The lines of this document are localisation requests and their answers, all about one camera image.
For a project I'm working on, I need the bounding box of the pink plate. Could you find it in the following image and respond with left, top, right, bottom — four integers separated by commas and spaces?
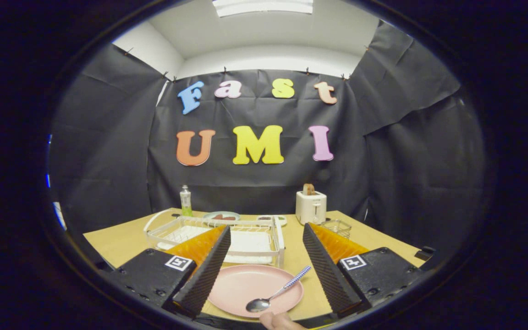
208, 264, 304, 319

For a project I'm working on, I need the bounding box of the white divided tray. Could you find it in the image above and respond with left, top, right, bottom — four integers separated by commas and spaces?
257, 214, 287, 227

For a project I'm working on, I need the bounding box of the ceiling light panel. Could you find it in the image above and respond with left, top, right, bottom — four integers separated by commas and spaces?
212, 0, 314, 18

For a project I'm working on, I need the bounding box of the white wire dish rack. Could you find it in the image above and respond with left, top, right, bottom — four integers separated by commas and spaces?
143, 209, 286, 269

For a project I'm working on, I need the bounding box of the small black object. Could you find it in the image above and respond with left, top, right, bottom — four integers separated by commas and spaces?
414, 246, 436, 262

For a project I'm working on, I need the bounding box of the blue checked handle spoon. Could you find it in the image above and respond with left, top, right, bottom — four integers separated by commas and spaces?
246, 265, 312, 314

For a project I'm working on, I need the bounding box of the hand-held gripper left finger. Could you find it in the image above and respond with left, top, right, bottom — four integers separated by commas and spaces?
106, 225, 231, 318

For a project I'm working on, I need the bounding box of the green and white bottle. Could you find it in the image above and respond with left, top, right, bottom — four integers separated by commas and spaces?
180, 185, 193, 217

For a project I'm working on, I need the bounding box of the small wire basket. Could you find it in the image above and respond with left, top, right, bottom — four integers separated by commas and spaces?
321, 219, 352, 240

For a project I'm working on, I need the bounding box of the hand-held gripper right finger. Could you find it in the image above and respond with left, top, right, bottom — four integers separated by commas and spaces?
302, 223, 425, 314

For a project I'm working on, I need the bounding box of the light blue plate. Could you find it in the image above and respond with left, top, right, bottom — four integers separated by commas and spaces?
203, 211, 241, 221

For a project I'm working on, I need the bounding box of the white toaster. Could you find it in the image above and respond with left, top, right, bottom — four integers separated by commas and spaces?
296, 190, 327, 225

